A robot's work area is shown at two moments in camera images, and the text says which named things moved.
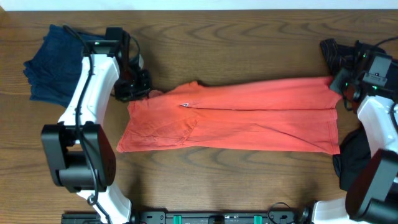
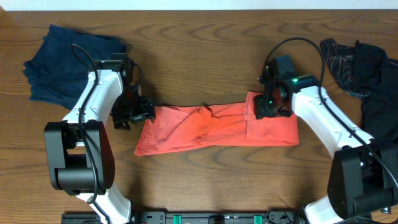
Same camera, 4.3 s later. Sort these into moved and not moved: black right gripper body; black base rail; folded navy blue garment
Moved: black right gripper body
Not moved: black base rail; folded navy blue garment
